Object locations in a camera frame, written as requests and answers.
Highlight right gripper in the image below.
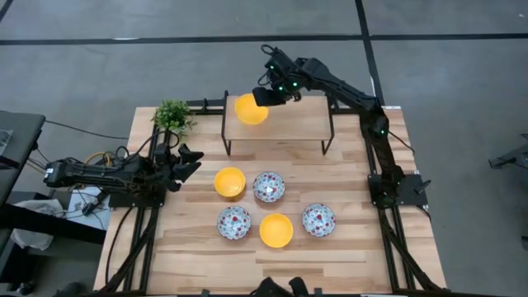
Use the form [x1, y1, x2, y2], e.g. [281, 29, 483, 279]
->
[252, 73, 303, 107]

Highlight yellow cable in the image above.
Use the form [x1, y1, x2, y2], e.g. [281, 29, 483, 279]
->
[84, 151, 112, 166]

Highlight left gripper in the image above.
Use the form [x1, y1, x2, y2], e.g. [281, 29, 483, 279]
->
[153, 142, 205, 194]

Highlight black floor stand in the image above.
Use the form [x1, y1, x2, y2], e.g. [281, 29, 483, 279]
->
[488, 134, 528, 170]

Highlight black desk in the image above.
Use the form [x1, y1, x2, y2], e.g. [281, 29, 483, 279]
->
[0, 110, 46, 207]

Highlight black aluminium rig frame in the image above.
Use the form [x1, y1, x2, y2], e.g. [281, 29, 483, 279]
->
[97, 97, 229, 296]
[329, 105, 445, 295]

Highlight yellow mini bowl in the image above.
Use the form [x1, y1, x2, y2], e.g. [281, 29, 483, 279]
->
[234, 92, 270, 126]
[214, 166, 248, 199]
[258, 212, 295, 249]

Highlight small green potted plant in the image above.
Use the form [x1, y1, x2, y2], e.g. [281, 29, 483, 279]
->
[150, 98, 198, 137]

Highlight red bowl floral inside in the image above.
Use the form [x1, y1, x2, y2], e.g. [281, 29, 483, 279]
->
[252, 171, 286, 204]
[301, 202, 337, 238]
[216, 205, 252, 241]

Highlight black bench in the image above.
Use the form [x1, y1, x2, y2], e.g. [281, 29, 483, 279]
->
[0, 204, 107, 244]

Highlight wooden shelf black legs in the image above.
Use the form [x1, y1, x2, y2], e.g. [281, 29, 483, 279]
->
[220, 90, 336, 157]

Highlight black floor cable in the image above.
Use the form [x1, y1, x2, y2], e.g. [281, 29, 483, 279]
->
[44, 119, 130, 141]

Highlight white box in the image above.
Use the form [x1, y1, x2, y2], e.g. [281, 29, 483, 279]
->
[68, 187, 111, 230]

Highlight person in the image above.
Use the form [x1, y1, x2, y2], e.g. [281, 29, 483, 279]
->
[248, 276, 311, 297]

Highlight white plastic bag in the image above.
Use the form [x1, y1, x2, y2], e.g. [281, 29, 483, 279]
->
[10, 200, 63, 251]

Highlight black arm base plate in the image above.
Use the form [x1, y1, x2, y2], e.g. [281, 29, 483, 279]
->
[109, 191, 166, 209]
[368, 173, 432, 207]

